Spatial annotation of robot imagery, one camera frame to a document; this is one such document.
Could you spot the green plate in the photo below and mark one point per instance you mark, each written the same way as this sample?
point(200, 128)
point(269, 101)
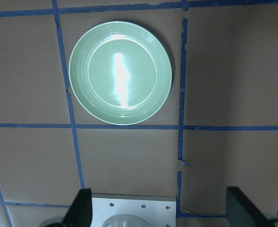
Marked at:
point(120, 73)

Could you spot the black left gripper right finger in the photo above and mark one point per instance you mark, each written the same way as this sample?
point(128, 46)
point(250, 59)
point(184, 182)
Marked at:
point(241, 212)

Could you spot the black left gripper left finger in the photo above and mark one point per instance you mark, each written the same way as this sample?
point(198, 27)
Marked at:
point(80, 212)

